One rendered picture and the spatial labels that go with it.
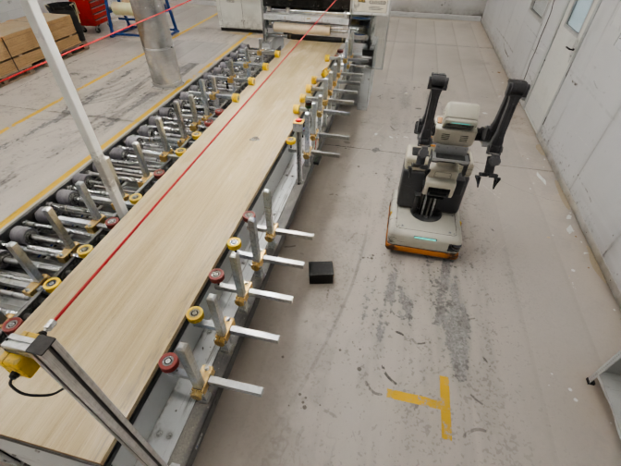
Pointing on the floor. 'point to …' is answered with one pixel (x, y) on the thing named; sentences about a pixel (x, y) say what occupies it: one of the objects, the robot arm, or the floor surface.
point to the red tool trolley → (91, 13)
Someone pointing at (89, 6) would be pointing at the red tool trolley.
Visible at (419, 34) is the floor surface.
